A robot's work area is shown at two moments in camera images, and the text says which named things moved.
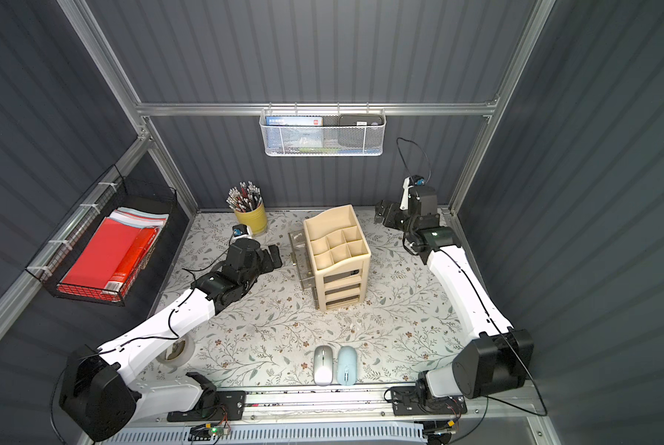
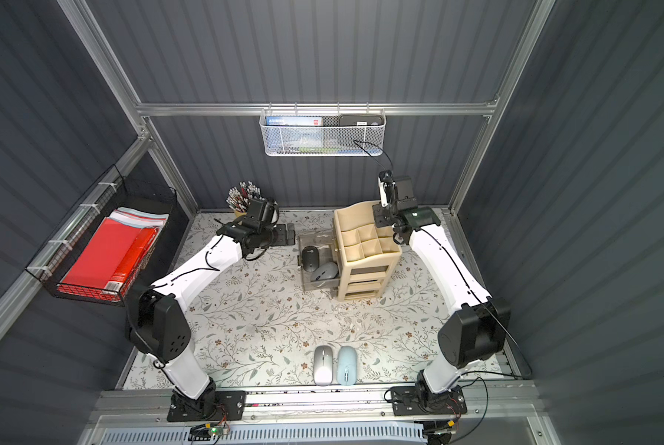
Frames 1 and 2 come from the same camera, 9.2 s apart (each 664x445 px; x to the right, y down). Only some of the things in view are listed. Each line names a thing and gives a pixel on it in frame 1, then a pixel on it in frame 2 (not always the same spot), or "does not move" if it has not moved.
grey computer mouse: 323,365 does not move
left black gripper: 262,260 → 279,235
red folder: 109,261 does not move
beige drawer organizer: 340,254 → 366,255
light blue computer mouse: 347,366 does not move
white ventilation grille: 408,433 does not move
